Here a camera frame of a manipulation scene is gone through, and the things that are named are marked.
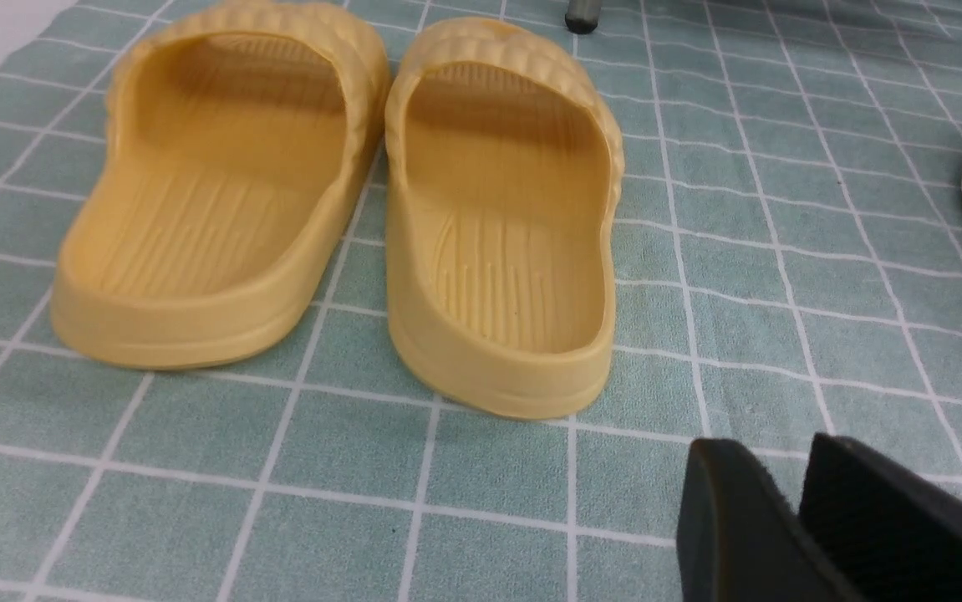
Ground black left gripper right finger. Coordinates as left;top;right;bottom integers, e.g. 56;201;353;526
798;433;962;601

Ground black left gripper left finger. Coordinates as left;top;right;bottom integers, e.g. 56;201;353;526
676;438;865;601

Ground green checkered floor mat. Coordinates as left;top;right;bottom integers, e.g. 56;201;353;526
0;1;962;601

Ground yellow slipper right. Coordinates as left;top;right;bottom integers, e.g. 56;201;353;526
385;17;625;420

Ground yellow slipper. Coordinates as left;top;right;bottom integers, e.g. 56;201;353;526
49;1;392;370
385;17;625;420

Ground yellow slipper left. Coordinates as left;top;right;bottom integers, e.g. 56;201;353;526
49;1;392;370

